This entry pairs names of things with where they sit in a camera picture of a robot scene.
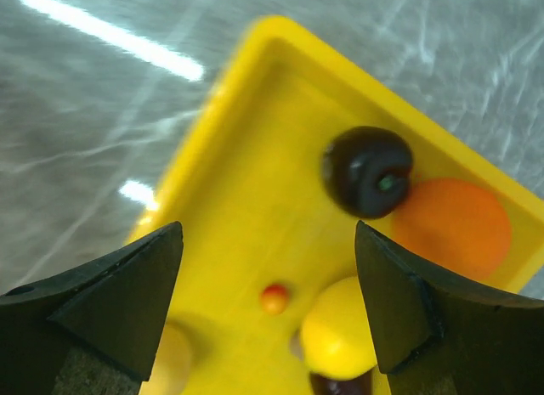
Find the dark fake plum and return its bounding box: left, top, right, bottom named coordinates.
left=321, top=126, right=414, bottom=219

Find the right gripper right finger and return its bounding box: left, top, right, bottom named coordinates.
left=354, top=222, right=543, bottom=394

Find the fake orange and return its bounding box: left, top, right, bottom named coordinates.
left=392, top=178, right=512, bottom=281

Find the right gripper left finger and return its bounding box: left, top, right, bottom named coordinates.
left=1, top=222, right=184, bottom=394

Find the fake yellow apricot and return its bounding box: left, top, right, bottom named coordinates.
left=139, top=323, right=193, bottom=395

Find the fake yellow lemon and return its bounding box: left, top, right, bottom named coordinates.
left=300, top=276, right=377, bottom=381

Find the small orange-red berry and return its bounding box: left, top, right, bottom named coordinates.
left=259, top=284, right=290, bottom=315

